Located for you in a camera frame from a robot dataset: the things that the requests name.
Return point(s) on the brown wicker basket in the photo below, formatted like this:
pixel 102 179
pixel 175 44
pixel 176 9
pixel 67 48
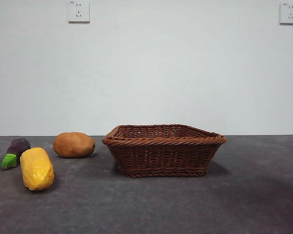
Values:
pixel 161 156

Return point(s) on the brown potato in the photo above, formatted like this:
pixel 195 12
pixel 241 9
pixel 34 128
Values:
pixel 73 145

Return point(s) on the yellow corn cob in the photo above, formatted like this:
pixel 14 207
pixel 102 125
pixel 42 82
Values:
pixel 36 168

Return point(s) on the purple eggplant with green stem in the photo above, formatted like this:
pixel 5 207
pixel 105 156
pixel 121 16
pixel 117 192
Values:
pixel 19 146

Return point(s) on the white wall socket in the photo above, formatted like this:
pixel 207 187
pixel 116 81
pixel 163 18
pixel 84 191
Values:
pixel 78 11
pixel 290 13

